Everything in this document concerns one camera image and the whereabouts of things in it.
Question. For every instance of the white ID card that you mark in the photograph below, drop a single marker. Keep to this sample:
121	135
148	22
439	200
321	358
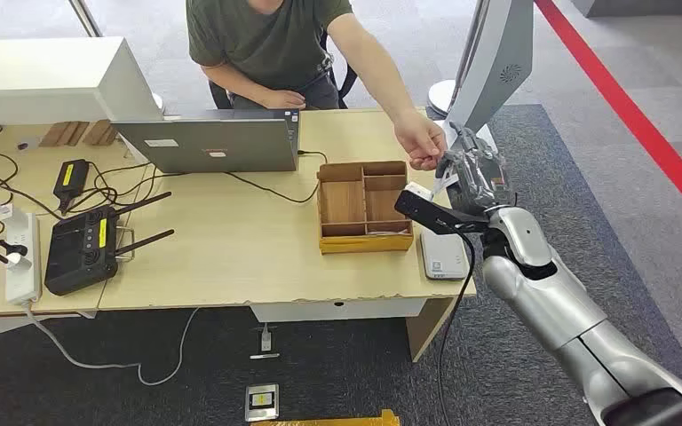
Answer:
444	182

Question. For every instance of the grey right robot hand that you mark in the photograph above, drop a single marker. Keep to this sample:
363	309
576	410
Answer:
482	176

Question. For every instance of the metal floor socket plate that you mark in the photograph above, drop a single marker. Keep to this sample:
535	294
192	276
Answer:
261	403

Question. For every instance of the grey laptop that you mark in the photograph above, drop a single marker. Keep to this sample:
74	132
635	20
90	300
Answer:
211	146

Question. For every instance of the person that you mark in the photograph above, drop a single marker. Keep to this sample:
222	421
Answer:
270	41

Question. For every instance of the person's left hand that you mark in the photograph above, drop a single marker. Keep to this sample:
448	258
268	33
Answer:
420	141

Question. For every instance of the grey card reader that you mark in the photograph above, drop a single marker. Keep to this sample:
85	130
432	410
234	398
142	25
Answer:
444	256

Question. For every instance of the white power strip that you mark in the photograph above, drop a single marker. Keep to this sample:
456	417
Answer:
23	276

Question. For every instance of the person's right forearm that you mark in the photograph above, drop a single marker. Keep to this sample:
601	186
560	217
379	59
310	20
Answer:
232	82

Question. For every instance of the wooden block holder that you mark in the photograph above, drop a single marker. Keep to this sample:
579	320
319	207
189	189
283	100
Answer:
61	134

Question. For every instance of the black remote controller with antennas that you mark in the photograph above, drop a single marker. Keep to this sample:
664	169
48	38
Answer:
79	253

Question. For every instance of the small white round device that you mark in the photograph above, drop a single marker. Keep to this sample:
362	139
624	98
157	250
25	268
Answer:
27	143

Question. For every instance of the black power adapter yellow label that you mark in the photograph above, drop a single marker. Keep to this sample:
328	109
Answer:
70	179

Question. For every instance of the wooden compartment box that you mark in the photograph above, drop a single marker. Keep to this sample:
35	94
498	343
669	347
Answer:
344	203

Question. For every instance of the white floor plug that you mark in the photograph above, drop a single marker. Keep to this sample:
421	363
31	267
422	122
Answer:
265	342

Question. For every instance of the person's right hand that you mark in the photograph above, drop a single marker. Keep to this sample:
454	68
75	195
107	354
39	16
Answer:
282	99

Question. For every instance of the grey kiosk stand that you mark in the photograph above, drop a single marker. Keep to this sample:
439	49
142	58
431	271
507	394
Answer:
494	64

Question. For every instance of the black right wrist camera bracket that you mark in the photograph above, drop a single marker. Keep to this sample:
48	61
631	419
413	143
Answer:
435	216

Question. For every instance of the white cabinet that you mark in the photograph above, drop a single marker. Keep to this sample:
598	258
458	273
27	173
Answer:
41	76

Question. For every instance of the person's left forearm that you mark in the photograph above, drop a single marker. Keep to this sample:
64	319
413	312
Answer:
388	82

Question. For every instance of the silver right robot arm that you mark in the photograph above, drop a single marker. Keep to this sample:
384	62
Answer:
559	306

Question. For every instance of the black plug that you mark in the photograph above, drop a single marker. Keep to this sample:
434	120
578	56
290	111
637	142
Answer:
8	247

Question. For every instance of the yellow board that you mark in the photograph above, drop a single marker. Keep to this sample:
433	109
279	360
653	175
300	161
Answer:
329	421

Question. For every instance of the grey metal post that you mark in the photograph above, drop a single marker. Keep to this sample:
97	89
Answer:
85	17

